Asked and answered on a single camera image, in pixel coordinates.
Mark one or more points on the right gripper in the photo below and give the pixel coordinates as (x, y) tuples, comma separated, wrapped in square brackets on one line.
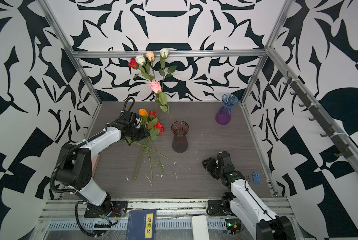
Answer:
[(209, 164)]

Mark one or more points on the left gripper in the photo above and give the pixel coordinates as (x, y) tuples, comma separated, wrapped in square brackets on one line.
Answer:
[(144, 134)]

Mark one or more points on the clear glass vase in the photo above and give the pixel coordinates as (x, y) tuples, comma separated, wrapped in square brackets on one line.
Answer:
[(162, 116)]

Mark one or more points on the pink rose stem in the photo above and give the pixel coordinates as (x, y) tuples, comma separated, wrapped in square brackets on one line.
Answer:
[(162, 99)]

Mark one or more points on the dark purple glass vase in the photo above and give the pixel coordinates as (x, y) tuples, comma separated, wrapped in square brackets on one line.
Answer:
[(180, 130)]

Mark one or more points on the red rose stem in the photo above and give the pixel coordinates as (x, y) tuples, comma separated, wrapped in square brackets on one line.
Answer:
[(133, 65)]

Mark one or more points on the white rose stem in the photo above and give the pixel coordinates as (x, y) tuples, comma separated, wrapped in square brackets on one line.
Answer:
[(144, 69), (164, 54)]

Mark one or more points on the peach rose stem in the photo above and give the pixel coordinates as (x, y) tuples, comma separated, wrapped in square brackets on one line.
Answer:
[(150, 55)]

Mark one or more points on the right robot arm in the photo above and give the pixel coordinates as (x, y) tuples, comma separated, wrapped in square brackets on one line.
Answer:
[(260, 221)]

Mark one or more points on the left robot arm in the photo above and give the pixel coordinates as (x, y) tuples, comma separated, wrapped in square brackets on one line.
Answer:
[(73, 171)]

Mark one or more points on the bunch of artificial flowers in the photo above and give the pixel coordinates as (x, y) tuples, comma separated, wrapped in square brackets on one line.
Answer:
[(148, 130)]

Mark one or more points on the blue purple glass vase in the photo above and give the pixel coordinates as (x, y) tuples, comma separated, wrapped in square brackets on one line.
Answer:
[(224, 115)]

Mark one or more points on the small blue object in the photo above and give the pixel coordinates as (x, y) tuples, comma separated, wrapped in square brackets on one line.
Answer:
[(256, 177)]

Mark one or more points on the pink rectangular block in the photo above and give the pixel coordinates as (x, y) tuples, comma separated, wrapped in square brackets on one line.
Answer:
[(94, 162)]

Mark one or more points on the white rectangular device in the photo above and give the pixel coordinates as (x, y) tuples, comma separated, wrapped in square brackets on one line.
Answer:
[(200, 228)]

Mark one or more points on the blue book yellow label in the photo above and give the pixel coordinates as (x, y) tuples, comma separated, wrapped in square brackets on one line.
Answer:
[(141, 225)]

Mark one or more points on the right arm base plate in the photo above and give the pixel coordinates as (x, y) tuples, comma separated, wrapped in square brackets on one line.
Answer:
[(217, 208)]

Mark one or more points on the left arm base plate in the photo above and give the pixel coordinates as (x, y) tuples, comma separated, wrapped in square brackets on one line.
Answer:
[(111, 210)]

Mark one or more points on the black wall hook rail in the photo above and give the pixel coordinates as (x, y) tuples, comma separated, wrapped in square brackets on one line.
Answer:
[(346, 146)]

